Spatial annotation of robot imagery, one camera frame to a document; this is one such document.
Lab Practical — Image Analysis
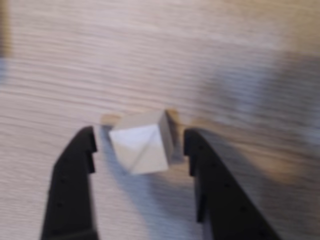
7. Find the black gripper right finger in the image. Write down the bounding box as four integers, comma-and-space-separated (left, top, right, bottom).
183, 127, 283, 240

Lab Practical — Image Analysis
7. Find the white block with diagonal line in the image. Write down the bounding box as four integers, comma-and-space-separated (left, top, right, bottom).
108, 110, 185, 175

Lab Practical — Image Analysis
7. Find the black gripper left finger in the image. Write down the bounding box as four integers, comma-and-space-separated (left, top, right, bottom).
41, 126, 99, 240

